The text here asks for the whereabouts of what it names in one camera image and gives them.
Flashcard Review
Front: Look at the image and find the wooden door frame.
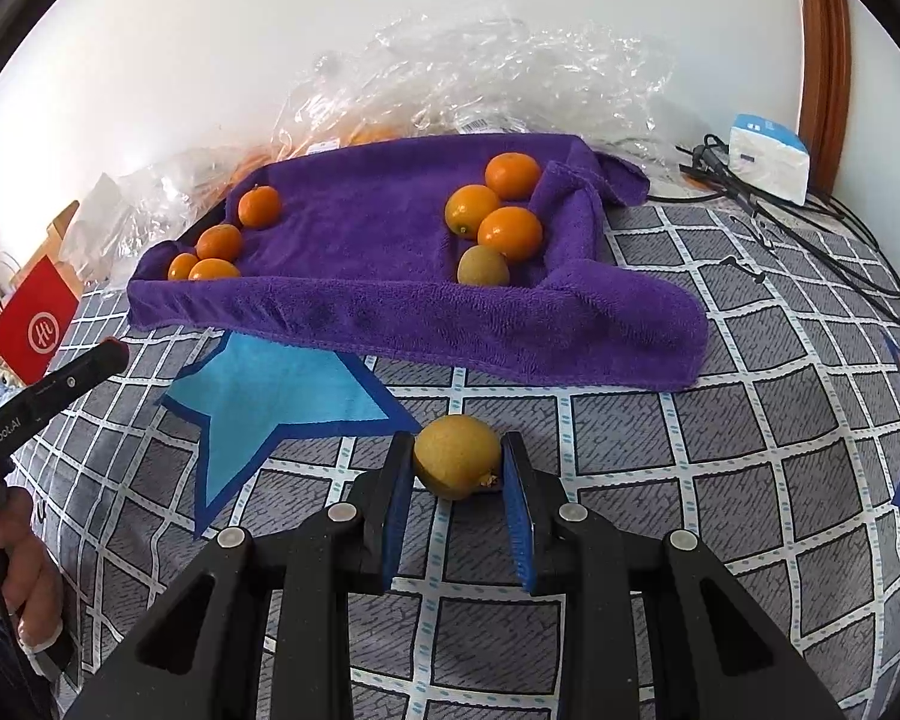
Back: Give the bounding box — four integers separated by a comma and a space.
791, 0, 852, 200

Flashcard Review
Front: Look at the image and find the person's left hand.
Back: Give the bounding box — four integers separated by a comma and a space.
0, 487, 66, 647

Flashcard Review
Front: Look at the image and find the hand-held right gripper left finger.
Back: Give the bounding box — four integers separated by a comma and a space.
64, 431, 416, 720

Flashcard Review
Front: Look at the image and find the purple towel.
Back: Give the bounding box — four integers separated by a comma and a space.
126, 133, 710, 393

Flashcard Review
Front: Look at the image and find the cardboard box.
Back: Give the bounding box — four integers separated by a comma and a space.
41, 199, 80, 256

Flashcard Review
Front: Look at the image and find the large clear plastic bag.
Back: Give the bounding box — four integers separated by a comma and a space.
281, 4, 676, 166

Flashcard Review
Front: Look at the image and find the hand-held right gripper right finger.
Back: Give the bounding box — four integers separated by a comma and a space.
500, 431, 845, 720

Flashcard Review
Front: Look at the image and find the yellow citrus fruit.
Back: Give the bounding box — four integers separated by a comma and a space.
413, 414, 503, 501

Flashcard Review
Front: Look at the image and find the white plastic bag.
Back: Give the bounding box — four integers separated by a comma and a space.
67, 172, 130, 271

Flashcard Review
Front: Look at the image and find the white and blue box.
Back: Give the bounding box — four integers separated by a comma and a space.
727, 114, 811, 205

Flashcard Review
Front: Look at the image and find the red box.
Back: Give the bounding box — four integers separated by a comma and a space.
0, 255, 81, 383

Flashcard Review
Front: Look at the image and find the crumpled clear plastic bag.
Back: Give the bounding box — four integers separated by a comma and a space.
82, 150, 241, 271

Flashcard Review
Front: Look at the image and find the clear plastic bag of mandarins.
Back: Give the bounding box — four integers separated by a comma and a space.
225, 116, 436, 188

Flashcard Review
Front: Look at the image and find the yellow-green citrus fruit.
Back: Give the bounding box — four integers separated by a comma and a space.
457, 244, 511, 287

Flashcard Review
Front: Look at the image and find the black cable bundle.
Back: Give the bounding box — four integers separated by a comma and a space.
675, 133, 900, 346

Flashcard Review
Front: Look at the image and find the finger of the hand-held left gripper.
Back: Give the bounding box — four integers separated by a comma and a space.
26, 339, 130, 421

